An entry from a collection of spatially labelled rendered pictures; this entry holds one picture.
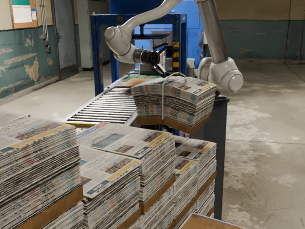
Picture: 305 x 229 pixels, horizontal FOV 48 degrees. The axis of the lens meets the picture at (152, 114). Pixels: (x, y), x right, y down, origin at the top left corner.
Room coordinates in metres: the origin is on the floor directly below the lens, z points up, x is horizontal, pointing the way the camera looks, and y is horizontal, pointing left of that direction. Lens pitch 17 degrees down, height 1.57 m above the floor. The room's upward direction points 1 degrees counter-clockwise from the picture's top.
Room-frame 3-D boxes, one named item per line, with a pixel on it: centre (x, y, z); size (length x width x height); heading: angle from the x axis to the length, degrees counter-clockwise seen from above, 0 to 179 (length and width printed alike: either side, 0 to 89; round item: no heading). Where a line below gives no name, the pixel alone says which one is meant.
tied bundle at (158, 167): (1.34, 0.13, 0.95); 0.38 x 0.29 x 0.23; 61
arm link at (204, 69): (2.28, -0.40, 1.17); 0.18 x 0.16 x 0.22; 21
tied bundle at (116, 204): (1.08, 0.28, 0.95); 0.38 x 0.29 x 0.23; 59
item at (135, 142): (1.34, 0.14, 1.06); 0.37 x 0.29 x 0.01; 61
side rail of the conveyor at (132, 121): (2.89, 0.06, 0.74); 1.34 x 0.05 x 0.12; 168
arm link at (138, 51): (2.00, 0.06, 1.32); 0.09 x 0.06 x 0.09; 148
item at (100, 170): (1.07, 0.26, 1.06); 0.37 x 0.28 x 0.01; 59
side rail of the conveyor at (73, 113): (2.99, 0.56, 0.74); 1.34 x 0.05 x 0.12; 168
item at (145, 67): (4.50, -0.01, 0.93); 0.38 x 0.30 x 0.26; 168
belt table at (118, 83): (3.94, 0.11, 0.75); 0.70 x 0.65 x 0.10; 168
